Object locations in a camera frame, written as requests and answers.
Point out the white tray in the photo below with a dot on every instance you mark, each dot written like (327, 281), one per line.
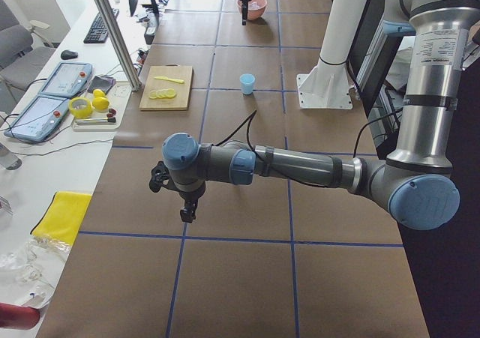
(106, 121)

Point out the red bottle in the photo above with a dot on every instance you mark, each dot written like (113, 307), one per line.
(17, 317)

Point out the yellow plastic knife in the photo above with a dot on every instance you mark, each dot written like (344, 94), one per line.
(169, 79)

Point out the lower teach pendant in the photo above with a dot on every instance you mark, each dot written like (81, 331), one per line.
(39, 119)

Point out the upper teach pendant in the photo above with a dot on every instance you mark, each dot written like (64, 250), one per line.
(67, 80)

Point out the light blue cup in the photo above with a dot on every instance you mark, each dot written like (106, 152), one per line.
(247, 81)

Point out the wooden cutting board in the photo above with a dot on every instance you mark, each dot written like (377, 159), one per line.
(181, 101)

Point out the teach pendant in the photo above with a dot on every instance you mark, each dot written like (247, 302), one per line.
(67, 80)
(39, 119)

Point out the pink bowl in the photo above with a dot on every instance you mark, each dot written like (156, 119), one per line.
(256, 8)

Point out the black computer mouse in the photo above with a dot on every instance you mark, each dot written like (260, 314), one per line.
(68, 54)

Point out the black keyboard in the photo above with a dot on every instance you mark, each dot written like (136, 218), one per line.
(98, 32)

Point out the yellow tape roll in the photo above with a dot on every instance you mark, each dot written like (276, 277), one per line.
(80, 107)

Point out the dark wallet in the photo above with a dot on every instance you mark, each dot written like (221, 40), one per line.
(104, 83)

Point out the grey office chair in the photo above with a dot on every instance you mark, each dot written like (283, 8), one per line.
(24, 52)

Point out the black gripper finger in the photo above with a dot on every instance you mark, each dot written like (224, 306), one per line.
(188, 211)
(244, 12)

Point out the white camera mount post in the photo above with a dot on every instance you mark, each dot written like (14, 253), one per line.
(327, 86)

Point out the yellow cloth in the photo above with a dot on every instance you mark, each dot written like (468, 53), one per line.
(63, 217)

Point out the clear plastic bag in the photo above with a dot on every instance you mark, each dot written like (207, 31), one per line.
(29, 275)

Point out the aluminium frame post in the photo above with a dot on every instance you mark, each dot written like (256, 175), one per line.
(118, 43)

